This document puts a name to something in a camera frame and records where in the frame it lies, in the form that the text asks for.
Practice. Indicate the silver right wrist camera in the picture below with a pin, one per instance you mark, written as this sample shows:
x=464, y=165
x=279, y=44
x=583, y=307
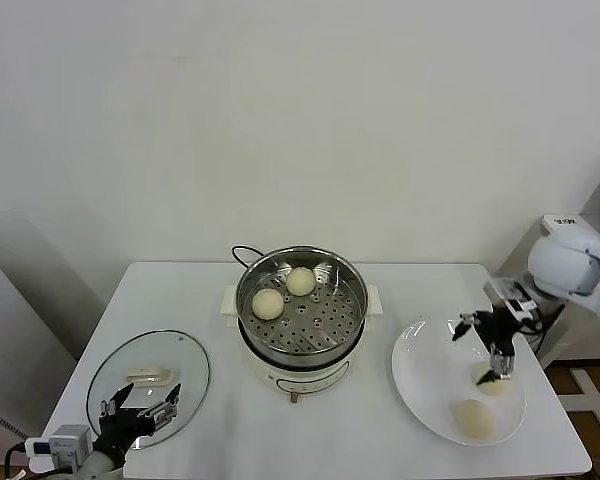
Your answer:
x=510, y=297

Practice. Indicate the white cabinet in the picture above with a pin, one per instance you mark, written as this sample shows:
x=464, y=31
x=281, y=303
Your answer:
x=10, y=350

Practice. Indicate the beige wooden floor frame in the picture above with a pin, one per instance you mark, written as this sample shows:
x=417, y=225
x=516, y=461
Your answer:
x=587, y=387

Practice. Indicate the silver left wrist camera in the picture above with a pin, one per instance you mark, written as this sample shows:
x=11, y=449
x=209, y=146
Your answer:
x=70, y=445

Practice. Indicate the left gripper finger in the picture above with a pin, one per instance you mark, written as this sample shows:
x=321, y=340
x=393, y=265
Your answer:
x=162, y=412
x=115, y=406

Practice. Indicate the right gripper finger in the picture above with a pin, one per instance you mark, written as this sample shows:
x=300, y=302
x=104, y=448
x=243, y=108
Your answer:
x=469, y=320
x=502, y=364

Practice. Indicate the stainless steel steamer basket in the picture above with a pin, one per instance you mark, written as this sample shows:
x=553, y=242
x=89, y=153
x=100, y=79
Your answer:
x=310, y=325

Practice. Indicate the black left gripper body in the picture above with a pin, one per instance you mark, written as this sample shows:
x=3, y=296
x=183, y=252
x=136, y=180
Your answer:
x=122, y=430

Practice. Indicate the cream electric cooker base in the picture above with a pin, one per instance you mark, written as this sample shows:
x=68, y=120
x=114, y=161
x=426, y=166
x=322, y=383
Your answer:
x=305, y=375

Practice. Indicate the white side desk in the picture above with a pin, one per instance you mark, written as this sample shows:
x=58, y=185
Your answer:
x=587, y=225

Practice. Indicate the white round plate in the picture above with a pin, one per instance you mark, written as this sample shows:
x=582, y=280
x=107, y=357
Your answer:
x=430, y=400

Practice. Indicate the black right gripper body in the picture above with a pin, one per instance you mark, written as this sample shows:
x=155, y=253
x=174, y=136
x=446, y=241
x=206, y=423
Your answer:
x=500, y=330

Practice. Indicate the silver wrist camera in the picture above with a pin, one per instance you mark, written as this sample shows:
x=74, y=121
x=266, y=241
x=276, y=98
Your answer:
x=70, y=445
x=510, y=297

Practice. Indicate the white steamed baozi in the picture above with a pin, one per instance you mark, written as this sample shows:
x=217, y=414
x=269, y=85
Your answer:
x=267, y=303
x=497, y=389
x=300, y=281
x=475, y=419

